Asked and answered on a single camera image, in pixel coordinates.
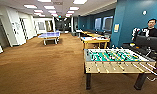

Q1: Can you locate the interior window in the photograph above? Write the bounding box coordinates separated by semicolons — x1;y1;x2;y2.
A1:
102;15;114;33
93;17;102;32

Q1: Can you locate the blue ping pong table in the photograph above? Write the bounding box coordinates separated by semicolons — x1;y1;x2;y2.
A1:
38;31;62;46

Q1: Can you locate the ceiling light panel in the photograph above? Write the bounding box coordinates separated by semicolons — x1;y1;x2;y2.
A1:
69;6;80;11
23;4;38;9
43;5;57;10

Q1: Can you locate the wooden foosball table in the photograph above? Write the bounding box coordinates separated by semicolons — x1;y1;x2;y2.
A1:
83;46;157;91

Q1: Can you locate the black monitor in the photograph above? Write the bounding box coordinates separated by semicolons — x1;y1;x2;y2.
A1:
133;34;157;52

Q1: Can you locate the dark grey elevator door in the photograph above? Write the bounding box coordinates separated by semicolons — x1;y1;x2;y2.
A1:
0;14;10;51

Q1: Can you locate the yellow wall notice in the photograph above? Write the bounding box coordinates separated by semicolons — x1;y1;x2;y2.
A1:
113;23;120;33

